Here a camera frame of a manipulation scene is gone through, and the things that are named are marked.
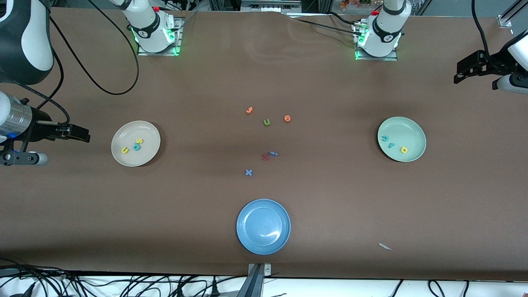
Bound beige brown plate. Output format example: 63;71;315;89
111;120;161;167

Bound pale green plate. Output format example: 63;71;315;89
377;116;427;163

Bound orange artificial flowers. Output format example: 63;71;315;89
340;0;372;10

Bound blue plate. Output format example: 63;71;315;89
236;199;292;255

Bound grey power strip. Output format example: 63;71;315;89
240;0;302;12

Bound aluminium frame profile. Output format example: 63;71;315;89
497;0;528;28

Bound black table cable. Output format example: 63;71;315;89
289;12;361;37

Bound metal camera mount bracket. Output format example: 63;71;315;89
235;263;272;297

